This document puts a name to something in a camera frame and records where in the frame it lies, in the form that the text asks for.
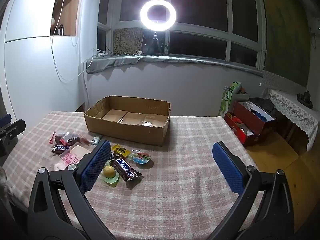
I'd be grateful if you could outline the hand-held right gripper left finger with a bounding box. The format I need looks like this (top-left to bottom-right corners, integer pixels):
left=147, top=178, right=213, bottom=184
left=27, top=140, right=118, bottom=240

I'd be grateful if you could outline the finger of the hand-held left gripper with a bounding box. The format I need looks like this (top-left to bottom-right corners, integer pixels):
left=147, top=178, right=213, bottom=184
left=0, top=114, right=12, bottom=127
left=0, top=119, right=27, bottom=143

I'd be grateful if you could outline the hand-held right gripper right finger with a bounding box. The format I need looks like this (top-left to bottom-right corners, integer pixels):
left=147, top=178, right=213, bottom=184
left=207, top=141, right=295, bottom=240

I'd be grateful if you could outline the yellow jelly cup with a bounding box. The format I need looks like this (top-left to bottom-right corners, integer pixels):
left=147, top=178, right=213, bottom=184
left=103, top=164, right=120, bottom=184

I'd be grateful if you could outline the pink wafer packet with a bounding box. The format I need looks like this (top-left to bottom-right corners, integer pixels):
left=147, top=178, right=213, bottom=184
left=49, top=144, right=97, bottom=172

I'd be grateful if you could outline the small brown chocolate bar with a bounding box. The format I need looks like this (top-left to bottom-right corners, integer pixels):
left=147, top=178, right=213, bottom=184
left=109, top=156, right=143, bottom=182

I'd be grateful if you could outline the yellow candy packet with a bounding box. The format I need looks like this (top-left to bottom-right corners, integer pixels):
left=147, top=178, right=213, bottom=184
left=111, top=144, right=130, bottom=157

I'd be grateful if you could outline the large brown chocolate bar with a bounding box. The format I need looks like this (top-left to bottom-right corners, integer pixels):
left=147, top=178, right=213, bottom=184
left=51, top=142, right=72, bottom=154

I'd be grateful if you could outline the dark red snack packet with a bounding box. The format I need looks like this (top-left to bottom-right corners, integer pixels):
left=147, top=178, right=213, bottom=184
left=49, top=131, right=90, bottom=147

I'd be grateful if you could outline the cardboard box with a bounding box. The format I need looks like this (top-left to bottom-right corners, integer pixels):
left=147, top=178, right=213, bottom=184
left=84, top=95, right=172, bottom=147

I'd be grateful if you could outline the blue candy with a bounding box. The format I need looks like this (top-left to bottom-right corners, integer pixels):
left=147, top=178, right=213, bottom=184
left=128, top=150, right=153, bottom=165

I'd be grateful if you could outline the red box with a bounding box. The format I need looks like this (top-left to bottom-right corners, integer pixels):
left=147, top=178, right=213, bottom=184
left=224, top=101, right=277, bottom=147

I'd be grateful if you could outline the white wardrobe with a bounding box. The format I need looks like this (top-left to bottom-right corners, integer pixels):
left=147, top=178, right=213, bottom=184
left=0, top=0, right=87, bottom=120

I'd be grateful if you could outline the tall green box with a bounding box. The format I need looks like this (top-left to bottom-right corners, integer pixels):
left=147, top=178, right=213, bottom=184
left=219, top=81, right=242, bottom=117

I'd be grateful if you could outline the lace-covered side table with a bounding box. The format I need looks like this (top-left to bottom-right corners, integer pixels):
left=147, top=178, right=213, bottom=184
left=267, top=88, right=319, bottom=152

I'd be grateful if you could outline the dark figurine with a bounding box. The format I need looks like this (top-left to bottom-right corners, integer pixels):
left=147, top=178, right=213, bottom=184
left=297, top=91, right=313, bottom=109

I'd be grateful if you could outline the grey windowsill cloth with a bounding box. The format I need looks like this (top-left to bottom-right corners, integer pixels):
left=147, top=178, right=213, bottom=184
left=86, top=54, right=264, bottom=78

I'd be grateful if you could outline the wooden shelf niche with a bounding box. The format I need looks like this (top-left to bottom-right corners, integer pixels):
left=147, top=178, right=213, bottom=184
left=50, top=0, right=84, bottom=37

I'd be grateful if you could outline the leopard print board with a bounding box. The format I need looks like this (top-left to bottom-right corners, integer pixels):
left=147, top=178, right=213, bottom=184
left=113, top=27, right=144, bottom=55

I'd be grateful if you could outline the black tripod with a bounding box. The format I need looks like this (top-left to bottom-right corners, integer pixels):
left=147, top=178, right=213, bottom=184
left=147, top=30, right=165, bottom=55

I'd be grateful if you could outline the olive curtain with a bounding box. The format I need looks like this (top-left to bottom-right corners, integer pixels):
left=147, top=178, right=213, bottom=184
left=260, top=0, right=310, bottom=88

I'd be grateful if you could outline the white hanging cable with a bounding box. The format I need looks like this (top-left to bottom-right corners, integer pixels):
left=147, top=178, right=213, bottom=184
left=51, top=0, right=94, bottom=82

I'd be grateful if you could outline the white window frame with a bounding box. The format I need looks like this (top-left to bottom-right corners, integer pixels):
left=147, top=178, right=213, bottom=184
left=97, top=0, right=267, bottom=70

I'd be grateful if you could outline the ring light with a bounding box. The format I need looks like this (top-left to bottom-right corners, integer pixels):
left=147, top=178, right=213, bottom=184
left=139, top=0, right=178, bottom=32

